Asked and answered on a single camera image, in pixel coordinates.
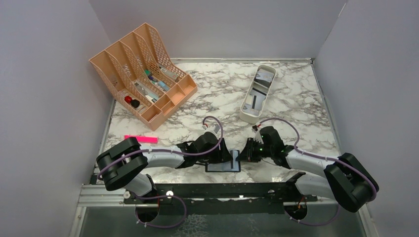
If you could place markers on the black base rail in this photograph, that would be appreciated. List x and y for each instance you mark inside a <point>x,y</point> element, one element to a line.
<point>221,198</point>

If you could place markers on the teal pens in organizer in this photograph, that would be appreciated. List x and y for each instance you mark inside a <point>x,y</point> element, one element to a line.
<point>160,84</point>

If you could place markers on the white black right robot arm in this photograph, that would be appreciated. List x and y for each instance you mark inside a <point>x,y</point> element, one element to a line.
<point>343,178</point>

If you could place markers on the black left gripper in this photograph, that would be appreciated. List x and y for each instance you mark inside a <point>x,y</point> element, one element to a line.
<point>223,155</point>

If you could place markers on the black leather card holder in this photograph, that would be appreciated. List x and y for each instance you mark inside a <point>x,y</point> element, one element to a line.
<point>229,166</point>

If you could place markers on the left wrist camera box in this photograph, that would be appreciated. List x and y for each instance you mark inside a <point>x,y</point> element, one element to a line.
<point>214,129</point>

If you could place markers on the red round item in organizer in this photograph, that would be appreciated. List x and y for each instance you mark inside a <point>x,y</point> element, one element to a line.
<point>127,99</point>

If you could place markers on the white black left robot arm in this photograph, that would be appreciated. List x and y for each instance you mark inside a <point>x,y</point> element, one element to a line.
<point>121,166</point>

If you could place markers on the peach plastic file organizer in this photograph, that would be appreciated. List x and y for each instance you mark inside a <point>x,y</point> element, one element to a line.
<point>121,67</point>

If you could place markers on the grey device in organizer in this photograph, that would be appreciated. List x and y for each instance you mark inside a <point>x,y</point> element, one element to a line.
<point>173,76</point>

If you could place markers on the cream oblong plastic tray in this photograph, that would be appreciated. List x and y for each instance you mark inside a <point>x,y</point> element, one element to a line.
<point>247,117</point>

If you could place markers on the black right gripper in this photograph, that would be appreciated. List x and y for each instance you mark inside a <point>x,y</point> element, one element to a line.
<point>247,154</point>

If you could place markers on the pink rectangular bar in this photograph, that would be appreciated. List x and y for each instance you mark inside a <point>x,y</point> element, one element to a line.
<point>143,139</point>

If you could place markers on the black round item in organizer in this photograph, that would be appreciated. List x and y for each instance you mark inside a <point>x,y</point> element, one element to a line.
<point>135,103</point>

